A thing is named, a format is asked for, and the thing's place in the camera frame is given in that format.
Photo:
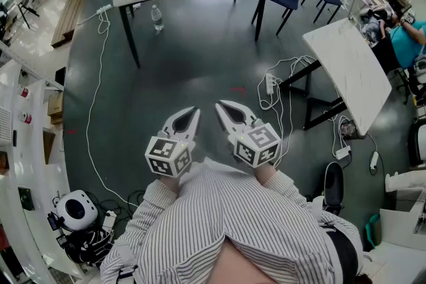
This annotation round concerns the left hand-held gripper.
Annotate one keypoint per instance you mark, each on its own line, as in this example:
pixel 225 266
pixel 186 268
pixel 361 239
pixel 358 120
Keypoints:
pixel 166 156

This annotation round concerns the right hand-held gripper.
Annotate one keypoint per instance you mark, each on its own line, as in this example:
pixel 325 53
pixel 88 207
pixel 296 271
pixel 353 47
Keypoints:
pixel 256 144

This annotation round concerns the person's left forearm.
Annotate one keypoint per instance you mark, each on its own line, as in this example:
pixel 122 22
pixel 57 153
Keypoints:
pixel 156 199

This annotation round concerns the person's right forearm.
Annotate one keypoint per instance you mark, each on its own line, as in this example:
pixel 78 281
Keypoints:
pixel 283 184

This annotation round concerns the white power strip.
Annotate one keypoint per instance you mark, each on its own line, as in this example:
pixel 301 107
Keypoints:
pixel 269 84
pixel 374 163
pixel 103 9

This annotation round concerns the person's striped shirt torso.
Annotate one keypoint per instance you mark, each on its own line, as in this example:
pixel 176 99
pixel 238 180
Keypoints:
pixel 226 209

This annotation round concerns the clear water bottle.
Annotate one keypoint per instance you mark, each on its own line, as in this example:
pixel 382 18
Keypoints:
pixel 157 18

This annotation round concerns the white power adapter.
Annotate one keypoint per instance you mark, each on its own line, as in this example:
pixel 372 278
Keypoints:
pixel 342 153

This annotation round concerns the white marble side table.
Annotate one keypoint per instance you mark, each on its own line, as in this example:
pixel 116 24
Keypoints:
pixel 349 73

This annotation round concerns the cardboard box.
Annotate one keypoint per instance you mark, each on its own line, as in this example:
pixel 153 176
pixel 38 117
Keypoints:
pixel 56 106

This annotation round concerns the round white device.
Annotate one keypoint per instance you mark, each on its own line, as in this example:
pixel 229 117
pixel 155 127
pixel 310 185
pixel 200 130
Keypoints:
pixel 76 209

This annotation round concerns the black and white striped bag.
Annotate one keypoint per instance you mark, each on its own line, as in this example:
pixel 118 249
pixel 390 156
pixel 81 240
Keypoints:
pixel 90 246

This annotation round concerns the red and white tape roll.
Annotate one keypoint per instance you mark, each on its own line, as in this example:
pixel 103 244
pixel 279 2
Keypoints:
pixel 26 117
pixel 24 91

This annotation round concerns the wooden bench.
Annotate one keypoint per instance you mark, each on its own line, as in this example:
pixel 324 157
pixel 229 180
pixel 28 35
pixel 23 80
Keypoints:
pixel 68 18

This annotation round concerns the white shelf unit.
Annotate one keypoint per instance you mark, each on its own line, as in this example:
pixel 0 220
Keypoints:
pixel 33 176

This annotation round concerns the green bag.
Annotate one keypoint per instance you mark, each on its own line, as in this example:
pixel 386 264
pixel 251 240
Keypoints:
pixel 372 231

